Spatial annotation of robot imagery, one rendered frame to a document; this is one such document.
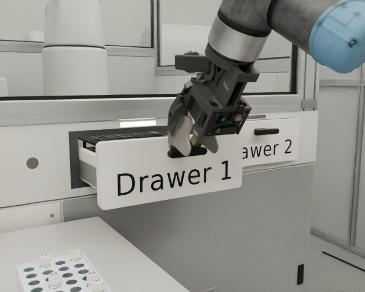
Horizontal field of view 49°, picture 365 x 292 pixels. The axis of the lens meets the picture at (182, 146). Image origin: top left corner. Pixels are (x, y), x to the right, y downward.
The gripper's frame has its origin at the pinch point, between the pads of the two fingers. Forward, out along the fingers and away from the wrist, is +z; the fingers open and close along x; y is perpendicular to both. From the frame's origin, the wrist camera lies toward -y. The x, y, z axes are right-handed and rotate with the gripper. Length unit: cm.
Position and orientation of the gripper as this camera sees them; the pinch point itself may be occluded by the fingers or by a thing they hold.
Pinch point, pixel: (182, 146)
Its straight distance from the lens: 69.7
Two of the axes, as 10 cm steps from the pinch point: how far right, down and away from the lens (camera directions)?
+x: 8.6, -0.8, 5.1
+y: 4.2, 6.8, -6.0
